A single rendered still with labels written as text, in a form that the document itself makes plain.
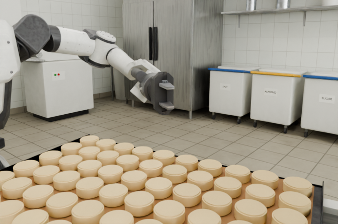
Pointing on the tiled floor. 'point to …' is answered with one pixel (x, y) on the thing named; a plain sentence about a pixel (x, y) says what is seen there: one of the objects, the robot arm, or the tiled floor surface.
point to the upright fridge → (176, 32)
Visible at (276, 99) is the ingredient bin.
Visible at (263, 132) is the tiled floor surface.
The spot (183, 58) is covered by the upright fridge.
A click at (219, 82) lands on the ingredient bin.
